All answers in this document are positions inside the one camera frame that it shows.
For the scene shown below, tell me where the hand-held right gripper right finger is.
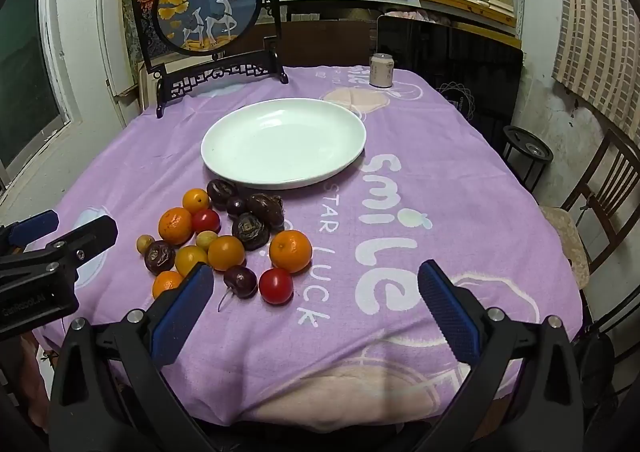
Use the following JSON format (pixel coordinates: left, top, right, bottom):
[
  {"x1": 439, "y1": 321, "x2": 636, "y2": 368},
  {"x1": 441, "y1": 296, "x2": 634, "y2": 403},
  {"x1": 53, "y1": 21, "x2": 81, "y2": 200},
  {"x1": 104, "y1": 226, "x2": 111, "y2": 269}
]
[{"x1": 415, "y1": 259, "x2": 586, "y2": 452}]

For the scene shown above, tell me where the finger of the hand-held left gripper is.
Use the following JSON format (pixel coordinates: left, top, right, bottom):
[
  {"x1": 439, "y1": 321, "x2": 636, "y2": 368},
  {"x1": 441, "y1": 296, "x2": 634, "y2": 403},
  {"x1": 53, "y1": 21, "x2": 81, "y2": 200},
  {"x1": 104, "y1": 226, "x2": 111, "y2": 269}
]
[
  {"x1": 24, "y1": 215, "x2": 119, "y2": 285},
  {"x1": 0, "y1": 210, "x2": 60, "y2": 253}
]

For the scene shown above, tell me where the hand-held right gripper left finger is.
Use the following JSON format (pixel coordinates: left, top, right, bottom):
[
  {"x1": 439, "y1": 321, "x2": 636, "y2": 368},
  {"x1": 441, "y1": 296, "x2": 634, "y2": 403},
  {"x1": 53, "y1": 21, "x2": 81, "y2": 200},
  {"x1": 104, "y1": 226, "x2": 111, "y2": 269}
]
[{"x1": 47, "y1": 263, "x2": 221, "y2": 452}]

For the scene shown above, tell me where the small mandarin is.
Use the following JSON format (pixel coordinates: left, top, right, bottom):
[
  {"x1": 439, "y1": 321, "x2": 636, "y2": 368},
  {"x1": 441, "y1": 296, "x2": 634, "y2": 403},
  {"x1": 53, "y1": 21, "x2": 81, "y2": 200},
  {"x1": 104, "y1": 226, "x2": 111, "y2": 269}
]
[{"x1": 152, "y1": 270, "x2": 185, "y2": 300}]

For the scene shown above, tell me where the yellow cherry tomato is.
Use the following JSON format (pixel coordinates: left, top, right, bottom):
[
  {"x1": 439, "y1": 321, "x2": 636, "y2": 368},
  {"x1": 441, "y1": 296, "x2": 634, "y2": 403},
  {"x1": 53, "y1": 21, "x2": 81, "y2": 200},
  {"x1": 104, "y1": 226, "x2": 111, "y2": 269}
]
[{"x1": 174, "y1": 245, "x2": 209, "y2": 277}]

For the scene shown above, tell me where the dark water chestnut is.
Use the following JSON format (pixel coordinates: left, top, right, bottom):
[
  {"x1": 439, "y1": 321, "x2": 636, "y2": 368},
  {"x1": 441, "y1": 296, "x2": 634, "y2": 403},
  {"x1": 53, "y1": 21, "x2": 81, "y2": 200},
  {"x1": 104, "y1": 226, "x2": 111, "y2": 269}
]
[
  {"x1": 144, "y1": 240, "x2": 177, "y2": 275},
  {"x1": 231, "y1": 213, "x2": 271, "y2": 251},
  {"x1": 206, "y1": 179, "x2": 240, "y2": 211},
  {"x1": 246, "y1": 193, "x2": 286, "y2": 233}
]

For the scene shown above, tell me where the dark cherry with stem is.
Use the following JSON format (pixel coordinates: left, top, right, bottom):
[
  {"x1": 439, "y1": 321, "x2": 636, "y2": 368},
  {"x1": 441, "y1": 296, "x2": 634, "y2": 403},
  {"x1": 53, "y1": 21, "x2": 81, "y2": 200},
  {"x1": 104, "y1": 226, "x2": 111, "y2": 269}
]
[{"x1": 218, "y1": 265, "x2": 259, "y2": 311}]

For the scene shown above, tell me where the orange cherry tomato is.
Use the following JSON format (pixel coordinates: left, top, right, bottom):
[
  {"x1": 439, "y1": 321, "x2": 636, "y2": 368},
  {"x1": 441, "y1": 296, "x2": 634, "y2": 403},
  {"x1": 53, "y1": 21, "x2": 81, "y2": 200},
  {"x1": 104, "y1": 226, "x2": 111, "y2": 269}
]
[
  {"x1": 182, "y1": 188, "x2": 211, "y2": 214},
  {"x1": 207, "y1": 235, "x2": 246, "y2": 271}
]

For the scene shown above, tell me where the orange mandarin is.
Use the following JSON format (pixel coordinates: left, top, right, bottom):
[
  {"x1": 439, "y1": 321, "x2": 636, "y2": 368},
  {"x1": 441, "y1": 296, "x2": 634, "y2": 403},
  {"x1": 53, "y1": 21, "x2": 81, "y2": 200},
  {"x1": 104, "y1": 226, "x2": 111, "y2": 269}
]
[
  {"x1": 158, "y1": 207, "x2": 194, "y2": 246},
  {"x1": 269, "y1": 229, "x2": 313, "y2": 274}
]

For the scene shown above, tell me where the red cherry tomato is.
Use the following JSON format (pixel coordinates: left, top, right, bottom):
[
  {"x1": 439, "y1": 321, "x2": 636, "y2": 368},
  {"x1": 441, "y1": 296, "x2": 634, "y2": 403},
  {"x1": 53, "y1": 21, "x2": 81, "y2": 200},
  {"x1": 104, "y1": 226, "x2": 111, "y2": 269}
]
[
  {"x1": 259, "y1": 268, "x2": 294, "y2": 306},
  {"x1": 191, "y1": 209, "x2": 222, "y2": 235}
]

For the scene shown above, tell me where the white plate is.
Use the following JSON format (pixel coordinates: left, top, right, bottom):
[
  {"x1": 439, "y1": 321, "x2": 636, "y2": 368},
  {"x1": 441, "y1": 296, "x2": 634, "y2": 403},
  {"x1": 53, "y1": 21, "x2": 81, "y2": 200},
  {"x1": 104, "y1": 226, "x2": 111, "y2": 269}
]
[{"x1": 201, "y1": 98, "x2": 367, "y2": 191}]

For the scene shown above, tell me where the wooden chair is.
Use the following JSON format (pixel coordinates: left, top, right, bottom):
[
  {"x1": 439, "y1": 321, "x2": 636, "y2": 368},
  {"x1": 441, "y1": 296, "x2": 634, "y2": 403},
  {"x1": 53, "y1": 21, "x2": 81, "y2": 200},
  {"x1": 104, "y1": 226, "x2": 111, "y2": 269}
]
[{"x1": 537, "y1": 128, "x2": 640, "y2": 290}]

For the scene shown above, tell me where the purple printed tablecloth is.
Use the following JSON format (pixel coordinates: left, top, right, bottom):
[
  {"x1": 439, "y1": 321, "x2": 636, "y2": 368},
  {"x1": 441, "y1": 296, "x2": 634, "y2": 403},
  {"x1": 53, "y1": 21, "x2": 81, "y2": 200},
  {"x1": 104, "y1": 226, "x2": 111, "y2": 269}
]
[{"x1": 37, "y1": 64, "x2": 591, "y2": 433}]

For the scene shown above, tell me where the window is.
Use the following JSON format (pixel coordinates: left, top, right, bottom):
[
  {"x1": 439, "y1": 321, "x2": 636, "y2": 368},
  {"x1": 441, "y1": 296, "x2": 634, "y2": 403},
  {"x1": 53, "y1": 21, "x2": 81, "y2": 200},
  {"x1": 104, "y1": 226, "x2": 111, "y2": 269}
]
[{"x1": 0, "y1": 0, "x2": 76, "y2": 187}]

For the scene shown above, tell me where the black round stand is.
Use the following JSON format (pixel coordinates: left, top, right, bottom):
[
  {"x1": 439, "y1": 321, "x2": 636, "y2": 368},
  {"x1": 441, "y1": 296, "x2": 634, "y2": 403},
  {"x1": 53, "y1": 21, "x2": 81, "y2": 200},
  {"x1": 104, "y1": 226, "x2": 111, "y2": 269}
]
[{"x1": 501, "y1": 126, "x2": 554, "y2": 193}]

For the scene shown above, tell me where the white board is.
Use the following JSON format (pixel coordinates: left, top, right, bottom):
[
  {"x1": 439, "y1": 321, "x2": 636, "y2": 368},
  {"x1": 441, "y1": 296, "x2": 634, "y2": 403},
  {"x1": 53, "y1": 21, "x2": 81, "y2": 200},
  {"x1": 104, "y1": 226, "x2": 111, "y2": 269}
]
[{"x1": 97, "y1": 0, "x2": 141, "y2": 97}]

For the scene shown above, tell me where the beige can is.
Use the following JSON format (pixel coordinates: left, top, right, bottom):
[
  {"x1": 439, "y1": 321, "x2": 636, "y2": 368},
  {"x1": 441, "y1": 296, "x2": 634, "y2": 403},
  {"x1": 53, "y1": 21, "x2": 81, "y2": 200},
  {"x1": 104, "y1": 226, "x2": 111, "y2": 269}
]
[{"x1": 369, "y1": 53, "x2": 395, "y2": 88}]

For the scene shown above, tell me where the round deer screen ornament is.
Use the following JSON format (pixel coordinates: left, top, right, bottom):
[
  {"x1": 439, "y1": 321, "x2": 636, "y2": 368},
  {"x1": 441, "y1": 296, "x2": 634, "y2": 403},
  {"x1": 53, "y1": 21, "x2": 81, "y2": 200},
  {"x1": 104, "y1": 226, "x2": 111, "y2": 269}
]
[{"x1": 129, "y1": 0, "x2": 290, "y2": 119}]

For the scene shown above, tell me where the checkered wall hanging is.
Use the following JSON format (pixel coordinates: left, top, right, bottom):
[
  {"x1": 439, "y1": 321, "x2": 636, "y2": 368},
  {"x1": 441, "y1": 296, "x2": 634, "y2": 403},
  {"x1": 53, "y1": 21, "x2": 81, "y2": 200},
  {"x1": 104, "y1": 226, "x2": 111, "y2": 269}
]
[{"x1": 552, "y1": 0, "x2": 640, "y2": 133}]

